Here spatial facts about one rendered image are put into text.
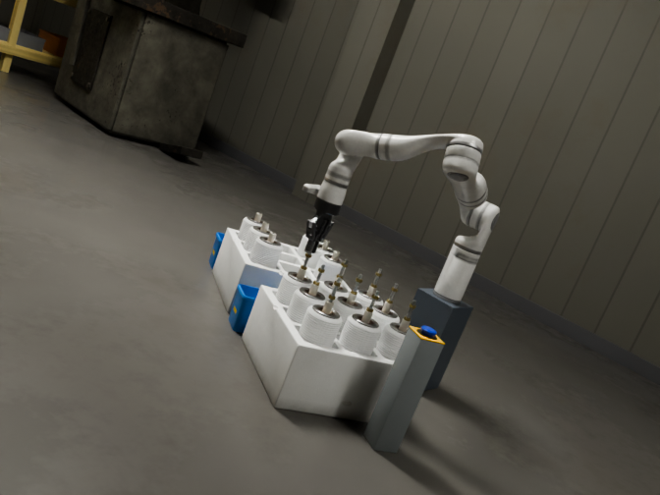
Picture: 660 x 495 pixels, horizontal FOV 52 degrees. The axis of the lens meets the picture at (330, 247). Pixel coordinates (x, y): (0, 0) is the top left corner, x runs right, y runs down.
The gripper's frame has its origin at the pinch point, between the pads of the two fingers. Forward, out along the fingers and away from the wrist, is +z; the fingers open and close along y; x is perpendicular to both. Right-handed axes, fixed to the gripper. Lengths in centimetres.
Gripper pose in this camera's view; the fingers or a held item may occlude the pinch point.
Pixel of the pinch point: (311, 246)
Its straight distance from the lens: 194.6
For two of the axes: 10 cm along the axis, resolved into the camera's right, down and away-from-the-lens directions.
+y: 4.2, -0.5, 9.1
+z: -3.5, 9.1, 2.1
